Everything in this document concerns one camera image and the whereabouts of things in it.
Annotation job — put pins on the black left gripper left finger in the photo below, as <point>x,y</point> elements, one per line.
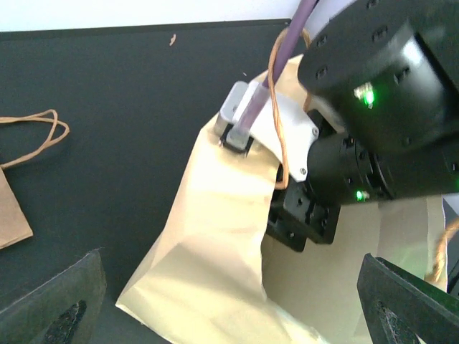
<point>61,307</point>

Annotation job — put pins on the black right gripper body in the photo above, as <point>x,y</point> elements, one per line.
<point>342,172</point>

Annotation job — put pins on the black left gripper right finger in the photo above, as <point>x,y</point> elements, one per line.
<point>399,307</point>

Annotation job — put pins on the cream paper bag with handles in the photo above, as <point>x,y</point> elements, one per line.
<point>215,276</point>

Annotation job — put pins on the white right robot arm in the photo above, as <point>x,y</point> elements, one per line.
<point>387,72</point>

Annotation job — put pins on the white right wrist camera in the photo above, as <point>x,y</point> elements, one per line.
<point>265,125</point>

